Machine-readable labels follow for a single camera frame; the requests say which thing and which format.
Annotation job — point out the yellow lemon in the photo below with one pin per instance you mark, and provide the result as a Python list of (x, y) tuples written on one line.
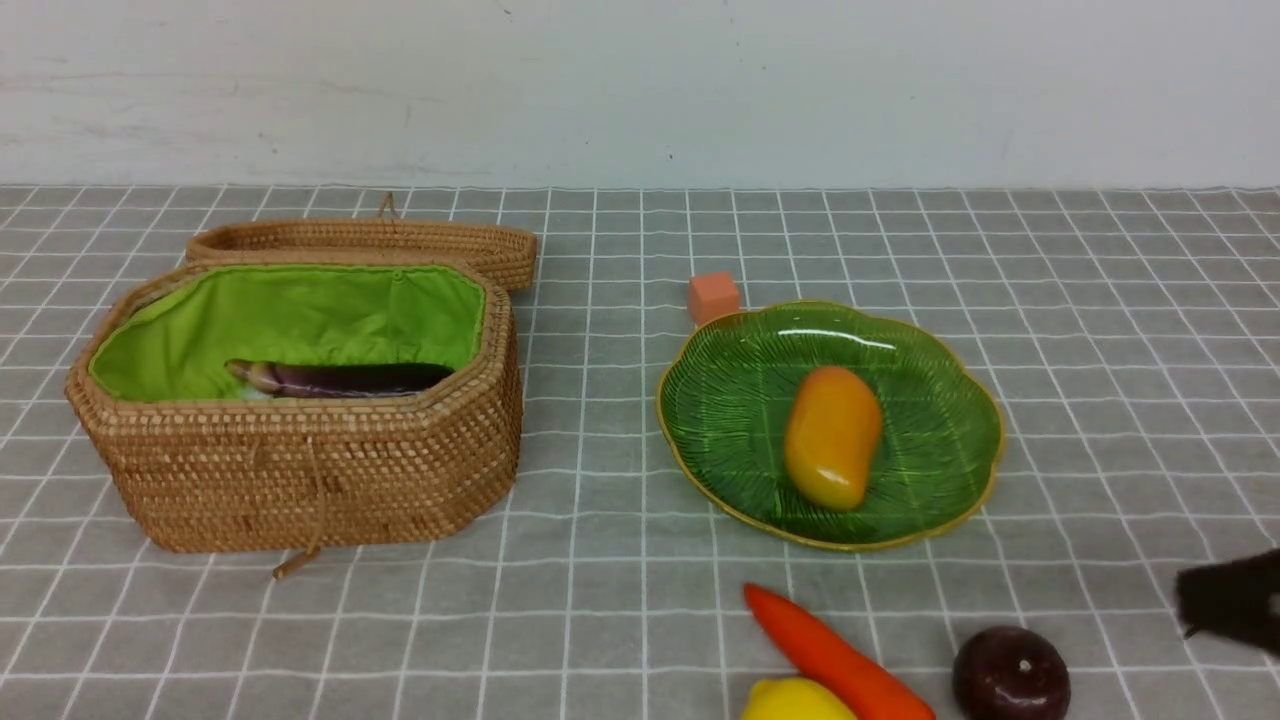
[(793, 698)]

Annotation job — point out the orange carrot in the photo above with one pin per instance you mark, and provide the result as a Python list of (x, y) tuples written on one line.
[(823, 655)]

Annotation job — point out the grey checked tablecloth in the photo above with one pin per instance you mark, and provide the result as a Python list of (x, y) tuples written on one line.
[(1130, 336)]

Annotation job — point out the green glass leaf plate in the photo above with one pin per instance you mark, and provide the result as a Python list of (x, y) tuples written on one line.
[(723, 407)]

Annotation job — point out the small orange cube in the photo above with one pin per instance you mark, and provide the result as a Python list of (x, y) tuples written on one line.
[(711, 296)]

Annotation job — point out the woven rattan basket green lining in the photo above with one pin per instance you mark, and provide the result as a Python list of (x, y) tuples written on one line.
[(205, 465)]

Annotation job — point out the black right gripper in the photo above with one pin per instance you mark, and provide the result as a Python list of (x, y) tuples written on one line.
[(1232, 600)]

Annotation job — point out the dark purple plum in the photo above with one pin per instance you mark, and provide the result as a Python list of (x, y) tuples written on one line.
[(1009, 672)]

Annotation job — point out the woven rattan basket lid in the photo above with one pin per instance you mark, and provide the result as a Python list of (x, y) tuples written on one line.
[(505, 255)]

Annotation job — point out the purple eggplant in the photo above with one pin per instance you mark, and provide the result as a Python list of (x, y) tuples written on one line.
[(285, 380)]

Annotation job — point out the orange yellow mango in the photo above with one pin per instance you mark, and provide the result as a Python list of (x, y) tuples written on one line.
[(832, 435)]

